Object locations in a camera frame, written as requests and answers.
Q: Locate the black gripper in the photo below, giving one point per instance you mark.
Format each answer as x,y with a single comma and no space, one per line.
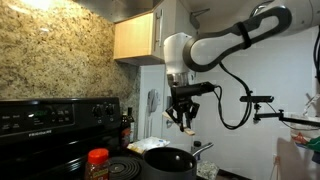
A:
181,98

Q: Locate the large wooden spoon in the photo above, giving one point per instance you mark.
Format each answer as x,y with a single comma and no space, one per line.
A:
190,132

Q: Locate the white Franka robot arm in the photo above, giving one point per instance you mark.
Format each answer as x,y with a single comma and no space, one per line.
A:
213,50

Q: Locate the spice jar with black lid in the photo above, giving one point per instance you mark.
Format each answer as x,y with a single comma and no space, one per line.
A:
196,144

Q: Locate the spice jar with red lid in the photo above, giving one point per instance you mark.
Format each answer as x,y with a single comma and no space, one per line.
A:
97,163

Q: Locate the black electric stove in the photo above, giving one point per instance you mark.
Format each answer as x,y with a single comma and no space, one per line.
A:
50,133

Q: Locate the white plastic bag package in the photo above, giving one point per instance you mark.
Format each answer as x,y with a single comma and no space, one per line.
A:
146,145

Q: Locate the dark bottle with white label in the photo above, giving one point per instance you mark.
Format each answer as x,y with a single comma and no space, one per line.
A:
131,126

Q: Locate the dark bottle with orange label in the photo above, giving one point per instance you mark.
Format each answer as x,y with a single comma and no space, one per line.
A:
125,133

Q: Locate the black coil burner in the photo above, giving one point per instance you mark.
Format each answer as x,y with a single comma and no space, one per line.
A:
125,168

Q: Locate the white bowl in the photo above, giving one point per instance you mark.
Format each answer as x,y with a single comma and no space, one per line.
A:
303,128

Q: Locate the steel range hood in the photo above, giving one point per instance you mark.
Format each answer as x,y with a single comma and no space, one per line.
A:
113,10

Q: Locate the green cloth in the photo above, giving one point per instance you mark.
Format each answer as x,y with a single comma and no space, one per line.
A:
315,146

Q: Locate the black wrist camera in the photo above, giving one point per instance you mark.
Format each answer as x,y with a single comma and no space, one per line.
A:
203,89

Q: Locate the white wall phone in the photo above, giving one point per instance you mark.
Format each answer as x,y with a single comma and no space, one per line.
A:
153,100

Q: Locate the black stereo camera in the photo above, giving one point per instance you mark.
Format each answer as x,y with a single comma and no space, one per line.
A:
256,99

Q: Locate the light wood wall cabinet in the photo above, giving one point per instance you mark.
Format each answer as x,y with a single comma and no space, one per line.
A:
133,36

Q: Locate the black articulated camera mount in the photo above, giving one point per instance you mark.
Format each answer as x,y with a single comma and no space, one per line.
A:
283,117

